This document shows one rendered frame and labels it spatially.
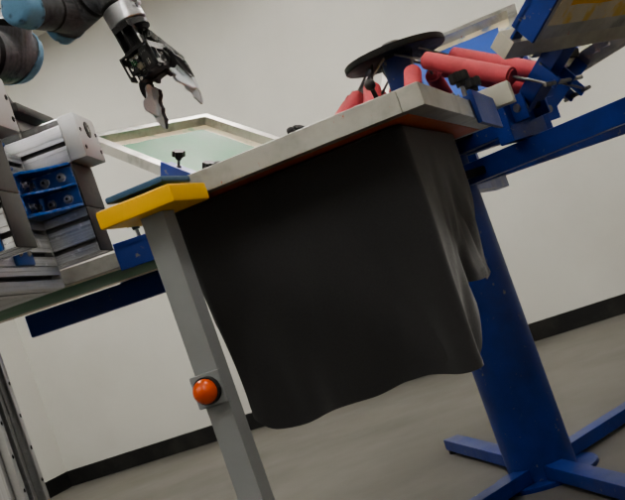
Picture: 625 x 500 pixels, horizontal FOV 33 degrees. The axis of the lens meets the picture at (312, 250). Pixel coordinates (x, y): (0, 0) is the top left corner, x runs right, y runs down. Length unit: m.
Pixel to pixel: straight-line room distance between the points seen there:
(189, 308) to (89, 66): 5.82
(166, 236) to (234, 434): 0.31
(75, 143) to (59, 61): 5.41
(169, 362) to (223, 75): 1.94
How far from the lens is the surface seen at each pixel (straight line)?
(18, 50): 2.30
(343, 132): 1.68
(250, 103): 6.82
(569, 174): 6.36
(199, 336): 1.58
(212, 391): 1.55
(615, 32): 2.96
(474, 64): 2.88
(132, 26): 2.11
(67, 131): 2.07
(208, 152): 3.92
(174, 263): 1.58
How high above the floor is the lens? 0.74
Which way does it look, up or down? 2 degrees up
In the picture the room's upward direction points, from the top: 20 degrees counter-clockwise
